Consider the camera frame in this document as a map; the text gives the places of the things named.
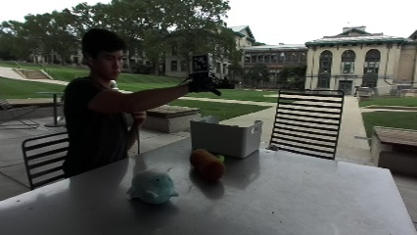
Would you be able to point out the brick building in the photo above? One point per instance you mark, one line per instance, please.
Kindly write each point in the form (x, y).
(274, 62)

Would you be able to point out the white marker cube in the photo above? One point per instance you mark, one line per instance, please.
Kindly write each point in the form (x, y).
(200, 63)

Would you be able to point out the round outdoor table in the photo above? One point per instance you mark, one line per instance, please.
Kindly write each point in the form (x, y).
(54, 109)

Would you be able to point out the stone bench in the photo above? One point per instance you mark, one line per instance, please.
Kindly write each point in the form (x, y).
(170, 118)
(394, 148)

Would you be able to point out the black slatted metal chair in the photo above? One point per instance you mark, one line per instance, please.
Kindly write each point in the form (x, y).
(306, 124)
(42, 160)

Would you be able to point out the the person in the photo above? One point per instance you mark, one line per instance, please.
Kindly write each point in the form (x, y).
(93, 130)

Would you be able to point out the black lounge chair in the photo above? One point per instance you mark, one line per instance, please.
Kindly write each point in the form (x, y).
(14, 112)

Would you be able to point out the cream stone building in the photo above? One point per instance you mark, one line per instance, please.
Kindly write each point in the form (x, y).
(359, 63)

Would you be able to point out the light blue soft toy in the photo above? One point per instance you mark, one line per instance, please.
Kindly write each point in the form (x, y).
(153, 187)

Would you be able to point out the white plastic bin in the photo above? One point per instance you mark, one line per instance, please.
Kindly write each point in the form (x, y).
(225, 138)

